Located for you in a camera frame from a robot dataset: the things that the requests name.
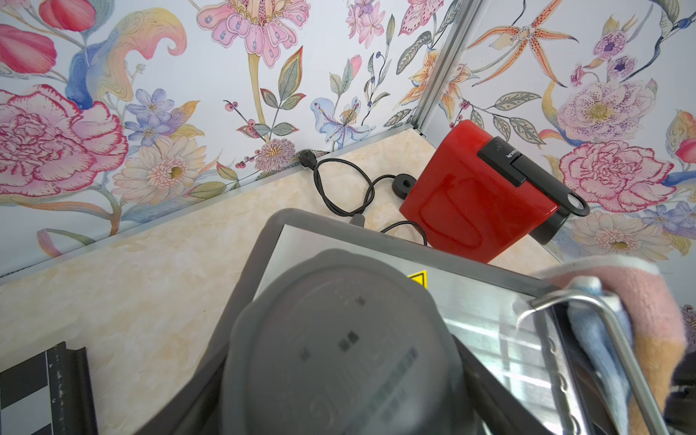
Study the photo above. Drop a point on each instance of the grey steel coffee machine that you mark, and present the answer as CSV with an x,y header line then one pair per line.
x,y
336,329

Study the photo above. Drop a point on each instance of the black white checkerboard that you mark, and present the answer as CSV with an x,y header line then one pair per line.
x,y
49,393

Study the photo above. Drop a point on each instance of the red capsule coffee machine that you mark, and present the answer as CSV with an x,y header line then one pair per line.
x,y
478,196

